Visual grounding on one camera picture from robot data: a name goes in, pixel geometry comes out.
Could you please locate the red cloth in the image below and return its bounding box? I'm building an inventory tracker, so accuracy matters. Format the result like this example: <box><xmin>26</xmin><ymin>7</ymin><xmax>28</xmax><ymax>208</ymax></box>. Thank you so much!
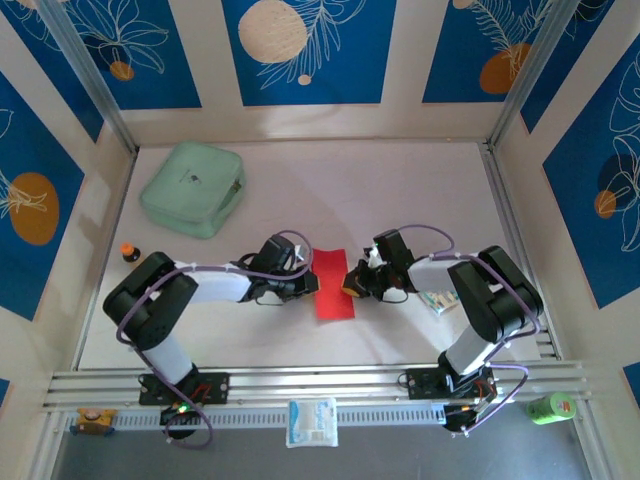
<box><xmin>312</xmin><ymin>248</ymin><xmax>357</xmax><ymax>320</ymax></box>

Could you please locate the colourful snack packet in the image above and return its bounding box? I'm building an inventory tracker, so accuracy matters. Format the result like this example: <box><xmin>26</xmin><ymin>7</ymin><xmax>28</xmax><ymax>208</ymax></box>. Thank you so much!
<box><xmin>419</xmin><ymin>289</ymin><xmax>459</xmax><ymax>316</ymax></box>

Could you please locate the mint green zipper pouch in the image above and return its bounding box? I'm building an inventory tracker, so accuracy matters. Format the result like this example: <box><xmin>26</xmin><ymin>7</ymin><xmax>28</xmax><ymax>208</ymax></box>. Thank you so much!
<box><xmin>138</xmin><ymin>139</ymin><xmax>246</xmax><ymax>240</ymax></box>

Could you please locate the white tissue pack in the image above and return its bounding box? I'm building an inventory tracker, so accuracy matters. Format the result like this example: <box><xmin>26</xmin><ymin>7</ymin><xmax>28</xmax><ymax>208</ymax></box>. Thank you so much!
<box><xmin>285</xmin><ymin>398</ymin><xmax>340</xmax><ymax>449</ymax></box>

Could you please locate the green can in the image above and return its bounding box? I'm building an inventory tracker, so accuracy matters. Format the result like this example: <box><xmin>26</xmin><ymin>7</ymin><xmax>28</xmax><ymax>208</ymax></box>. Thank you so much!
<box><xmin>525</xmin><ymin>392</ymin><xmax>578</xmax><ymax>426</ymax></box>

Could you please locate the yellow and blue toy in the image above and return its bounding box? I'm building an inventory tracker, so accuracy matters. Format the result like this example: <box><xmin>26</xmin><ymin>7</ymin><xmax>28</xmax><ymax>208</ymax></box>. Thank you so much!
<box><xmin>74</xmin><ymin>407</ymin><xmax>117</xmax><ymax>436</ymax></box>

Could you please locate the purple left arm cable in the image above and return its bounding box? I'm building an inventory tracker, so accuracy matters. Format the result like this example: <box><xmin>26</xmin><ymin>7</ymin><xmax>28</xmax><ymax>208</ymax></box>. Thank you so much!
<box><xmin>116</xmin><ymin>229</ymin><xmax>315</xmax><ymax>450</ymax></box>

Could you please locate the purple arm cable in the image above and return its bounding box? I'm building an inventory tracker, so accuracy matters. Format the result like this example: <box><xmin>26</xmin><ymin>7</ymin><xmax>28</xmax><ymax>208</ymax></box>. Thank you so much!
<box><xmin>397</xmin><ymin>224</ymin><xmax>542</xmax><ymax>440</ymax></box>
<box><xmin>116</xmin><ymin>229</ymin><xmax>315</xmax><ymax>450</ymax></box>

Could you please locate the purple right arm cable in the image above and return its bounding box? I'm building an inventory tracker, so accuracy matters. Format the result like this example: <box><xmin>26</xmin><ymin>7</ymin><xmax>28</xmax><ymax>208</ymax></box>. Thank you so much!
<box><xmin>397</xmin><ymin>224</ymin><xmax>542</xmax><ymax>440</ymax></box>

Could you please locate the aluminium table rail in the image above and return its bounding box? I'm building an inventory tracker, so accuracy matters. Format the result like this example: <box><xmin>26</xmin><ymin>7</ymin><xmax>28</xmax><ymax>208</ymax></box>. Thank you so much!
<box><xmin>42</xmin><ymin>358</ymin><xmax>586</xmax><ymax>415</ymax></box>

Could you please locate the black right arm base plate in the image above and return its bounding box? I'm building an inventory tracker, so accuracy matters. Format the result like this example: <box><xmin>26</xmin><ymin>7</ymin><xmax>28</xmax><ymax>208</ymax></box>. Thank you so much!
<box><xmin>405</xmin><ymin>367</ymin><xmax>501</xmax><ymax>401</ymax></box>

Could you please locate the aluminium side rail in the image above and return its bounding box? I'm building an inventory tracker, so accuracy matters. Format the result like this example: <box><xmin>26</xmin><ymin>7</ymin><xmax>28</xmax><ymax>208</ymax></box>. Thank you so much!
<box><xmin>479</xmin><ymin>142</ymin><xmax>557</xmax><ymax>362</ymax></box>
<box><xmin>72</xmin><ymin>148</ymin><xmax>139</xmax><ymax>371</ymax></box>

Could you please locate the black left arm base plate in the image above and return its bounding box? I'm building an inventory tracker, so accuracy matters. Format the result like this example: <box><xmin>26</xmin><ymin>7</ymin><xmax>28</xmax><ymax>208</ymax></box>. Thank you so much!
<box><xmin>138</xmin><ymin>372</ymin><xmax>231</xmax><ymax>406</ymax></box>

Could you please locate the slotted grey cable duct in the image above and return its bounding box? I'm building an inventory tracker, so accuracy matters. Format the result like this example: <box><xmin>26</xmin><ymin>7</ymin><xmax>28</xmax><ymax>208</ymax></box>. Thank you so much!
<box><xmin>64</xmin><ymin>403</ymin><xmax>446</xmax><ymax>432</ymax></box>

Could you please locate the aluminium frame post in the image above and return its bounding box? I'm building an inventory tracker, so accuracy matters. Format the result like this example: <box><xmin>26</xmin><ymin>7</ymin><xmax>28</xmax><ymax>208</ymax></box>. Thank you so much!
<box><xmin>487</xmin><ymin>0</ymin><xmax>587</xmax><ymax>151</ymax></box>
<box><xmin>37</xmin><ymin>0</ymin><xmax>140</xmax><ymax>154</ymax></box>

